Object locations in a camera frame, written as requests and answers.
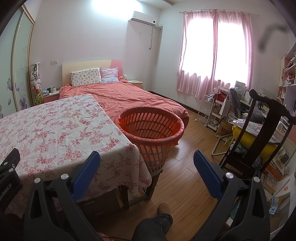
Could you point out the dark wooden chair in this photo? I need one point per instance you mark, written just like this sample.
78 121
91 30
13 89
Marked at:
252 129

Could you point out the bed with salmon cover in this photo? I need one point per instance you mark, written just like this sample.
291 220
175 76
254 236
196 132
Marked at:
129 95

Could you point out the person's brown shoe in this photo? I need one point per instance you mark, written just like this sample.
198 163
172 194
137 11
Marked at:
164 209

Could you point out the grey office chair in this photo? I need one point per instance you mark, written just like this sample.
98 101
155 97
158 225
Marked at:
234 97

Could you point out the wooden table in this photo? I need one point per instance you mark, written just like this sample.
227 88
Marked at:
148 190

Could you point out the curtain rod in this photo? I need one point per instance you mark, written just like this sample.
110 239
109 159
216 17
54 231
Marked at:
231 10

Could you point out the red box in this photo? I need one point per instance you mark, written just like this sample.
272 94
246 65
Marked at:
220 98

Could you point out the pink white bookshelf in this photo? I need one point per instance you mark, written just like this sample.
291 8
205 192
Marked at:
289 92

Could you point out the white air conditioner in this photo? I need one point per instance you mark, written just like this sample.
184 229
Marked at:
143 18

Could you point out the clear column of plush toys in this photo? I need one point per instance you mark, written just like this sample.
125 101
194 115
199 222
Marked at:
35 78

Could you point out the table with floral cloth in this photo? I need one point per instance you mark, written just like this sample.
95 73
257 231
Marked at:
57 129

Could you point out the floral pillow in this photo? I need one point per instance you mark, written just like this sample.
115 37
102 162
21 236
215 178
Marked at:
85 77

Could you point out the pink striped pillow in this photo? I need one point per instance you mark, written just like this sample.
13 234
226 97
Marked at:
109 75

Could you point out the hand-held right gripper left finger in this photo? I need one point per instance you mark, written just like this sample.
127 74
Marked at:
84 178

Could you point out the cream pink bed headboard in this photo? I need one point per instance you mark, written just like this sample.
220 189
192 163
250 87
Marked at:
81 66

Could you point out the person's leg in dark pants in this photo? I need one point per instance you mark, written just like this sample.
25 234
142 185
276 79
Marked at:
150 227

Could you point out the pink nightstand with mug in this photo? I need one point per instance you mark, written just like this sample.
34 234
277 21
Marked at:
50 97

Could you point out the white metal tube frame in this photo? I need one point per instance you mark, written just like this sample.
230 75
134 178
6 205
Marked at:
217 144

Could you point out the wardrobe with flower print doors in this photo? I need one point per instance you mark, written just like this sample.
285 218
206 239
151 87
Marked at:
23 58

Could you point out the orange plastic laundry basket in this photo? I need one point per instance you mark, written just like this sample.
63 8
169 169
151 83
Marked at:
150 129

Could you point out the brown paper bag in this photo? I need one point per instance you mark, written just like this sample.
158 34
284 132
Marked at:
223 131

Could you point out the pink curtain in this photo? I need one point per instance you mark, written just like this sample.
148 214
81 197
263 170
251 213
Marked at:
246 69
185 85

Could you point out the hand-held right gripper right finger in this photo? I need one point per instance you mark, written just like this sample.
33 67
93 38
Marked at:
207 175

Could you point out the yellow plush toy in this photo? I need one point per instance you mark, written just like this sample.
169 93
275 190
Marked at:
38 98

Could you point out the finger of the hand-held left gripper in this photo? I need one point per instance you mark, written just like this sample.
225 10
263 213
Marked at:
10 161

